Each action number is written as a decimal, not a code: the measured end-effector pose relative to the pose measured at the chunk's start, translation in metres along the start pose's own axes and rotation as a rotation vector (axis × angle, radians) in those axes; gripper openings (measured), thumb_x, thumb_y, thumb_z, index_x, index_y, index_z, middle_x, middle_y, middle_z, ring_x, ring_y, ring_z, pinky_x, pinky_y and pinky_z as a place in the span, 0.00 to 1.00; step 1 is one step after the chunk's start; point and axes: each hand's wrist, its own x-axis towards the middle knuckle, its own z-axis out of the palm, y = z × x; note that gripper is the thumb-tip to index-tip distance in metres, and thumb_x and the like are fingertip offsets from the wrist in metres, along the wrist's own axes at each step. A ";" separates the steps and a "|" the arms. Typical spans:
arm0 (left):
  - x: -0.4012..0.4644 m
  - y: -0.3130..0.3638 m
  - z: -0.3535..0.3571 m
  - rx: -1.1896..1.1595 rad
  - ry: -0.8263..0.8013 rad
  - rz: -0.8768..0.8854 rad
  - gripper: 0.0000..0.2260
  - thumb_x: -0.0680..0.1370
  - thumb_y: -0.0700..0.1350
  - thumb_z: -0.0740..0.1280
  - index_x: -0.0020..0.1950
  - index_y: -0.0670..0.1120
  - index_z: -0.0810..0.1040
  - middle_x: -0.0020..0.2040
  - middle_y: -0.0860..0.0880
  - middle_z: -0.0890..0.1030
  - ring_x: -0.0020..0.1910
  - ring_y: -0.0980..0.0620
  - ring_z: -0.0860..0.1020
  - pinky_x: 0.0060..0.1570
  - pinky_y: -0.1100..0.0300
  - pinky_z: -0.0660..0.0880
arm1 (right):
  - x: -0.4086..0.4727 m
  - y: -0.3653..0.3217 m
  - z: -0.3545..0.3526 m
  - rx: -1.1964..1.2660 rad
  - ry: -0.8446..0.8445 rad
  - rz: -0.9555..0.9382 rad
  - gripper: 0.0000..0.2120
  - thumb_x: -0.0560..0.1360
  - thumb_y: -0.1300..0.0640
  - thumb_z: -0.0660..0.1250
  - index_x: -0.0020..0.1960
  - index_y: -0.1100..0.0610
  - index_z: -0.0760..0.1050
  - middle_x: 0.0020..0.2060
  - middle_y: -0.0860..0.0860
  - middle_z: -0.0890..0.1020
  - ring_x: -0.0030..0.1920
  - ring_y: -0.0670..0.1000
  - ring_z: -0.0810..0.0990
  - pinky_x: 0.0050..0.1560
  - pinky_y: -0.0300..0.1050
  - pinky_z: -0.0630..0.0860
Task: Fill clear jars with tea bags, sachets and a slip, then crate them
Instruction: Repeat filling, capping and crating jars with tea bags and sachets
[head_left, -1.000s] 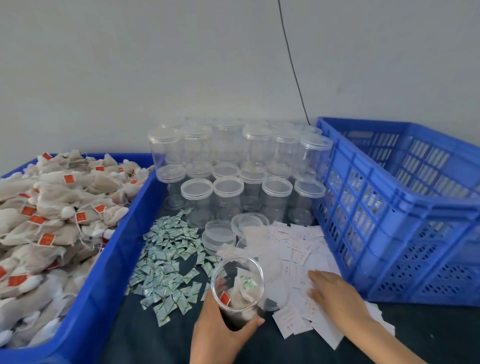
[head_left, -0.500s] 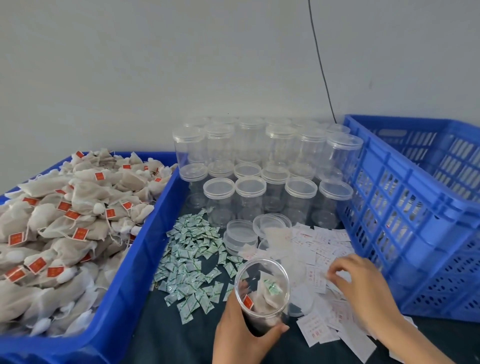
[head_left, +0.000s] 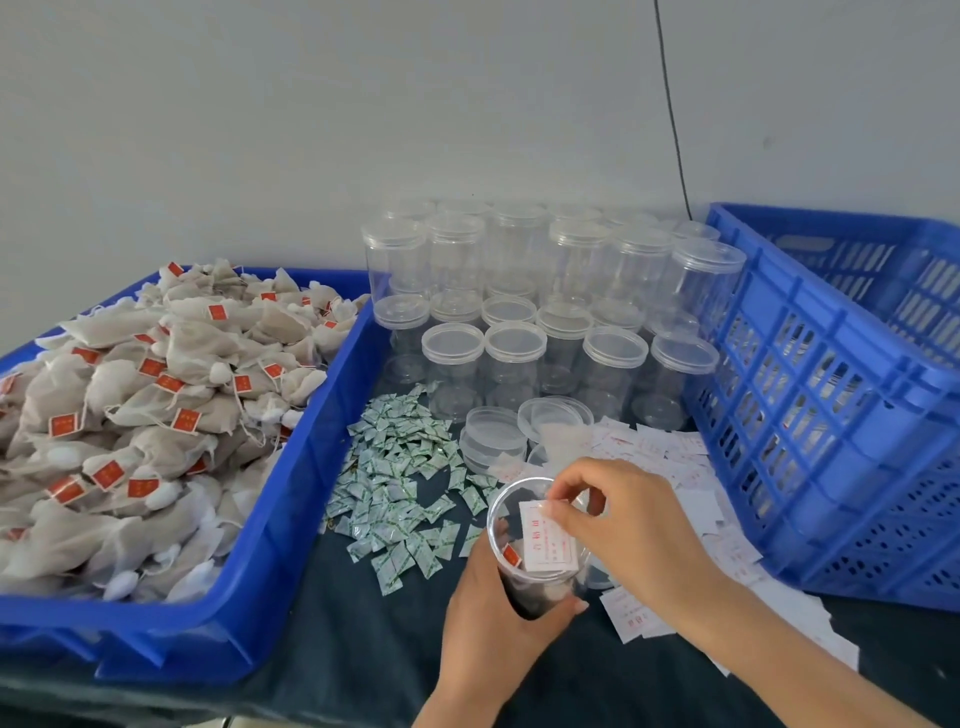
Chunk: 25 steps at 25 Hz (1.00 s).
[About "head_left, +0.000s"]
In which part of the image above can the pile of tea bags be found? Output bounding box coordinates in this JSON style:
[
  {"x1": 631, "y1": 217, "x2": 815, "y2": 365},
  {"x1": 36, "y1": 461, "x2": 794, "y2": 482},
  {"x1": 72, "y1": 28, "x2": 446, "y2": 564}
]
[{"x1": 0, "y1": 258, "x2": 369, "y2": 605}]

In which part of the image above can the pile of green desiccant packets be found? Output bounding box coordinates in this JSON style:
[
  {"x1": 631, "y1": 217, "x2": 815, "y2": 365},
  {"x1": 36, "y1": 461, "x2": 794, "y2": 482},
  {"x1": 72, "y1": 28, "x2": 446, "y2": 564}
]
[{"x1": 322, "y1": 387, "x2": 500, "y2": 597}]

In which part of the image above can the blue plastic tray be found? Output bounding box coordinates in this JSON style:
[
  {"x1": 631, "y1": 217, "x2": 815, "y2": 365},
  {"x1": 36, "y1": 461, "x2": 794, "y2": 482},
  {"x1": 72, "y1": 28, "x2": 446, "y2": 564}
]
[{"x1": 0, "y1": 267, "x2": 395, "y2": 684}]

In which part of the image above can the clear jar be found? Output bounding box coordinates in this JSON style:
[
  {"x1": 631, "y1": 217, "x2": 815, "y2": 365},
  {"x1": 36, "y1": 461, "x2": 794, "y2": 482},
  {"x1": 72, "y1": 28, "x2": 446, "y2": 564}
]
[{"x1": 484, "y1": 477, "x2": 590, "y2": 617}]

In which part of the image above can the group of lidded jars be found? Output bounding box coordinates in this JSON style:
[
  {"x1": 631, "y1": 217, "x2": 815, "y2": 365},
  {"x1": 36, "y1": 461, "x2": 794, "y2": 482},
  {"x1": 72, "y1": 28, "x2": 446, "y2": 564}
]
[{"x1": 360, "y1": 202, "x2": 747, "y2": 434}]

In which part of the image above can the pile of white label papers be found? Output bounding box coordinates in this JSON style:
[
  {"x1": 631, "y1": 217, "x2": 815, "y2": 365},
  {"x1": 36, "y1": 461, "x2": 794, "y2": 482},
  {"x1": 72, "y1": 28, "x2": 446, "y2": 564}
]
[{"x1": 495, "y1": 417, "x2": 864, "y2": 674}]

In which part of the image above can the blue slatted crate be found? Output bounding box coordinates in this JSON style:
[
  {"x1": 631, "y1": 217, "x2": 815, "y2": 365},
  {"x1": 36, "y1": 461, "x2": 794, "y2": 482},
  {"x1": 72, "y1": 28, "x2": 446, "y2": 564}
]
[{"x1": 682, "y1": 202, "x2": 960, "y2": 614}]

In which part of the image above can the person's left hand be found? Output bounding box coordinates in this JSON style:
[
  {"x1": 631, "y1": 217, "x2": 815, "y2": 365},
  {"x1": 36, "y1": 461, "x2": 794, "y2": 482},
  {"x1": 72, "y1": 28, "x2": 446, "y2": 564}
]
[{"x1": 417, "y1": 532, "x2": 590, "y2": 719}]

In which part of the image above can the white mesh tea bag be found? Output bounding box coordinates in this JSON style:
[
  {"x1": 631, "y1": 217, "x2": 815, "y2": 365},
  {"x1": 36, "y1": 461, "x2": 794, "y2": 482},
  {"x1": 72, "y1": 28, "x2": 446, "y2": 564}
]
[{"x1": 492, "y1": 517, "x2": 527, "y2": 587}]

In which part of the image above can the person's right hand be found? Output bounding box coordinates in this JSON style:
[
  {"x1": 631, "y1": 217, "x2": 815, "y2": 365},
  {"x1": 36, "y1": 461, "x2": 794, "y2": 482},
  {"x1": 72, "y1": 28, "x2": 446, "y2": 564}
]
[{"x1": 540, "y1": 457, "x2": 725, "y2": 614}]

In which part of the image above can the black cable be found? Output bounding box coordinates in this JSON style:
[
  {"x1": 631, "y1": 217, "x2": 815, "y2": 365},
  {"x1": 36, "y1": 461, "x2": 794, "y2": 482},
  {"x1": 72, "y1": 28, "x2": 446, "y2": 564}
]
[{"x1": 652, "y1": 0, "x2": 695, "y2": 224}]

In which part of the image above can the person's right forearm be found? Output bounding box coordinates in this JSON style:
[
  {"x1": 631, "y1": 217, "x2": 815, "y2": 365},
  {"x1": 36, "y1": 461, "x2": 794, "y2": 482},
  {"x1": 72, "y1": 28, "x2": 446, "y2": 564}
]
[{"x1": 678, "y1": 577, "x2": 935, "y2": 728}]

